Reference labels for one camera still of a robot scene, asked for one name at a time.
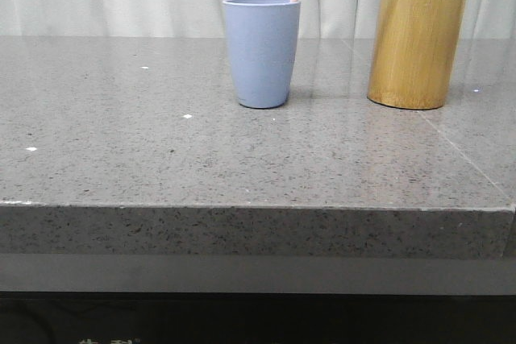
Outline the blue plastic cup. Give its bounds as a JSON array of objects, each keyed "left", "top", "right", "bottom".
[{"left": 223, "top": 0, "right": 301, "bottom": 109}]

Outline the bamboo wooden cup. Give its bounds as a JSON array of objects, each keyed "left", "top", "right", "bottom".
[{"left": 368, "top": 0, "right": 466, "bottom": 110}]

